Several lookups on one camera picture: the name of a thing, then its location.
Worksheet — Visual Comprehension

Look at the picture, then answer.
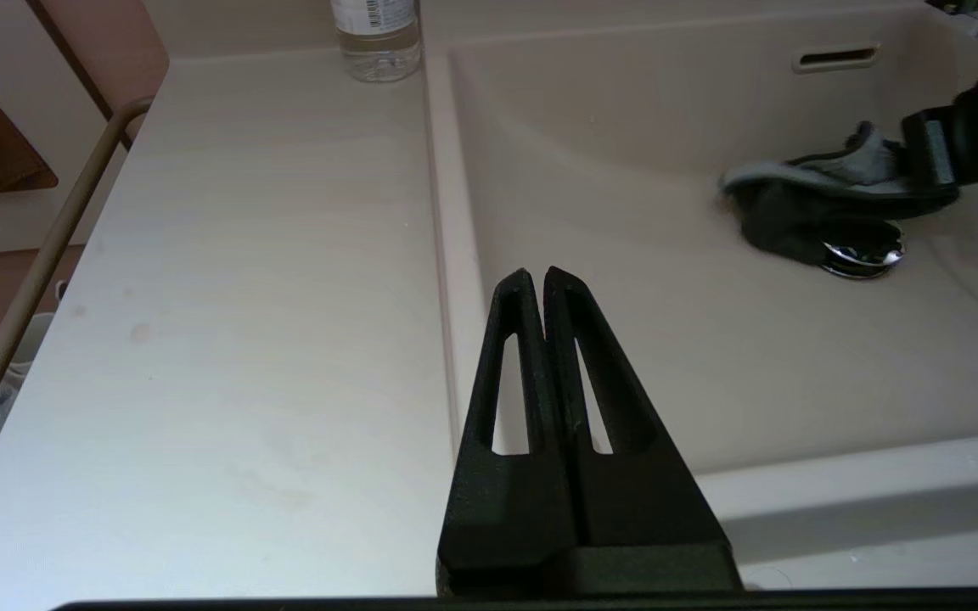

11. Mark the white ceramic sink basin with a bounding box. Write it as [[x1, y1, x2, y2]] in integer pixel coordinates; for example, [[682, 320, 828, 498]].
[[425, 0, 978, 476]]

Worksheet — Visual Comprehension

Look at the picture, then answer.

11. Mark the clear capless water bottle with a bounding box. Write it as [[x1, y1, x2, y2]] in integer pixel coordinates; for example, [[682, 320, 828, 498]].
[[330, 0, 422, 83]]

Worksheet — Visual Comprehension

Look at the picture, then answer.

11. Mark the chrome drain stopper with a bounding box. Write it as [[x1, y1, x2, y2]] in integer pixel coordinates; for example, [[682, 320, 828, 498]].
[[820, 221, 906, 279]]

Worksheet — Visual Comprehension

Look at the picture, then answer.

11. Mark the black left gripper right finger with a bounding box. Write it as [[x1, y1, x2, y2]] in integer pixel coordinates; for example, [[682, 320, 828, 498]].
[[544, 266, 736, 551]]

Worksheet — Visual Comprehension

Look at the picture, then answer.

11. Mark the plastic wrapped white cup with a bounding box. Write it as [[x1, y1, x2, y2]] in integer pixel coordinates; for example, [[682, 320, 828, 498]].
[[3, 284, 65, 393]]

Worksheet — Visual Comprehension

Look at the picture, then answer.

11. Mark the grey microfibre cleaning cloth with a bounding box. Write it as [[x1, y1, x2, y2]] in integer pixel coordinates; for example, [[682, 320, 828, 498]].
[[720, 121, 923, 266]]

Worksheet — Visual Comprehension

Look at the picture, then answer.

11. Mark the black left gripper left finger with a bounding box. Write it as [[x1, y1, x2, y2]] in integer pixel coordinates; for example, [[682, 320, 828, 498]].
[[436, 269, 580, 595]]

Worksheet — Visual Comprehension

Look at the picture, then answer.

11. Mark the bronze metal towel rail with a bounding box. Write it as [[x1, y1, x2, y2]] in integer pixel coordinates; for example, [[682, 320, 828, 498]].
[[0, 96, 155, 489]]

